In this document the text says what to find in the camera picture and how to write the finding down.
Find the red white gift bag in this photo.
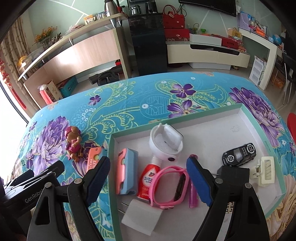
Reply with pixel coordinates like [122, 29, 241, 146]
[39, 80, 63, 104]

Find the black television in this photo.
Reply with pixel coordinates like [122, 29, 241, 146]
[178, 0, 237, 16]

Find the steel thermos kettle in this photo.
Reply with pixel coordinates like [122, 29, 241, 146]
[104, 0, 118, 28]

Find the purple lighter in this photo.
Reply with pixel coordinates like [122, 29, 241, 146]
[188, 154, 199, 208]

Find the teal white tray box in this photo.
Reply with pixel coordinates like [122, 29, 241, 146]
[108, 104, 275, 240]

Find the black toy car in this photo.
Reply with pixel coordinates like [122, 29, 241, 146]
[222, 143, 256, 167]

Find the yellow flower vase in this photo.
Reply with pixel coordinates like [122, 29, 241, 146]
[34, 26, 57, 49]

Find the black wall charger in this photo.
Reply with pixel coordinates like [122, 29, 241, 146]
[217, 166, 250, 186]

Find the black cabinet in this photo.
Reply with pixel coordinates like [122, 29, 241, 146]
[128, 13, 168, 76]

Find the floral blue tablecloth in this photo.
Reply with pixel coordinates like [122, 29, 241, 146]
[11, 72, 295, 240]

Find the red handbag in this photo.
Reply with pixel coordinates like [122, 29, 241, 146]
[163, 4, 185, 29]

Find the white desk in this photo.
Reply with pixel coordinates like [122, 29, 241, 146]
[238, 28, 283, 90]

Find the white smartwatch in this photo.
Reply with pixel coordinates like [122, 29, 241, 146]
[149, 123, 184, 162]

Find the white tv stand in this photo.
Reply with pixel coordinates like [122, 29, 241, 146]
[166, 41, 250, 70]

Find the red white tube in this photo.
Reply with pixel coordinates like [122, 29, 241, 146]
[137, 156, 162, 201]

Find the wooden curved shelf unit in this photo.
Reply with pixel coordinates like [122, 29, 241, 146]
[20, 13, 132, 108]

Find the white wall charger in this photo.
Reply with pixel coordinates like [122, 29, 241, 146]
[121, 199, 163, 236]

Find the red plastic stool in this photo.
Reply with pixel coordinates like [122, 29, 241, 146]
[287, 113, 296, 141]

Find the cream hair claw clip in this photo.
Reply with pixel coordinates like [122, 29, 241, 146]
[250, 156, 275, 187]

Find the pink blue carrot knife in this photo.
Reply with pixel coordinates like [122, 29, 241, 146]
[115, 148, 138, 195]

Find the orange blue carrot knife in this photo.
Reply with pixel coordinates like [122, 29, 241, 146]
[87, 147, 102, 171]

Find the pink helmet puppy toy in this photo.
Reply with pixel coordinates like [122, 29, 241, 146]
[65, 126, 83, 163]

